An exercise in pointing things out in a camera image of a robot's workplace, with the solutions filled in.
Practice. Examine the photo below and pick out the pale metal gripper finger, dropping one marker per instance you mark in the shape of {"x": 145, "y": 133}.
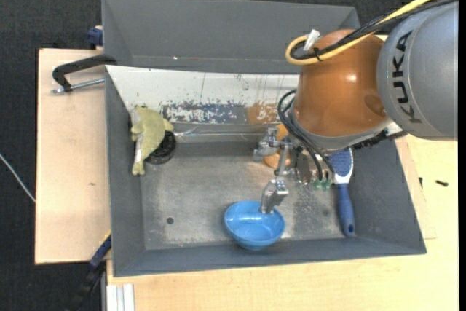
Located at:
{"x": 279, "y": 193}
{"x": 267, "y": 197}

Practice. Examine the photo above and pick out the orange round fruit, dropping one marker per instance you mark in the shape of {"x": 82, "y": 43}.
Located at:
{"x": 272, "y": 159}

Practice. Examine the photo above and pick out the silver metal tool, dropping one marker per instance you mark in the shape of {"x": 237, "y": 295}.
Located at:
{"x": 265, "y": 145}

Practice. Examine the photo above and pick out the blue bowl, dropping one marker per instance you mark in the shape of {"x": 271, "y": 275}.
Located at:
{"x": 251, "y": 227}

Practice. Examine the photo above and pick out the grey metal bin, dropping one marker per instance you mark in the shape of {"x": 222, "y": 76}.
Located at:
{"x": 204, "y": 185}

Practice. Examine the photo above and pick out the blue and white brush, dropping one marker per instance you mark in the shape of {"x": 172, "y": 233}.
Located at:
{"x": 344, "y": 189}

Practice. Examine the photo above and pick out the green toy animal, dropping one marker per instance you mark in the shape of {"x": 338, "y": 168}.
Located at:
{"x": 150, "y": 131}

